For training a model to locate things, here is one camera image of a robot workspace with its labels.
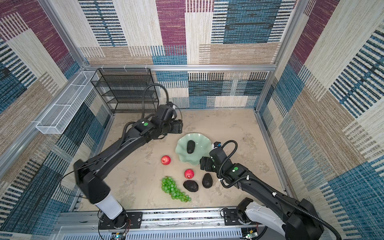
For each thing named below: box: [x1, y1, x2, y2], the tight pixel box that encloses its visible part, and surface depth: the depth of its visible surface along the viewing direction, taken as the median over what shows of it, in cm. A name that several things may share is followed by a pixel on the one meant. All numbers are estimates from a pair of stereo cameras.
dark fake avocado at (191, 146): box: [187, 140, 196, 154], surface depth 98 cm
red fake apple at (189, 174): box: [184, 169, 195, 179], surface depth 86 cm
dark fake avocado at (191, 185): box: [183, 180, 199, 193], surface depth 82 cm
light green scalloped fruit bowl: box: [175, 133, 212, 166], surface depth 98 cm
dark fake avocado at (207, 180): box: [202, 173, 213, 189], surface depth 82 cm
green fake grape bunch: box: [161, 176, 192, 203], surface depth 81 cm
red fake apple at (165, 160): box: [161, 155, 171, 166], surface depth 91 cm
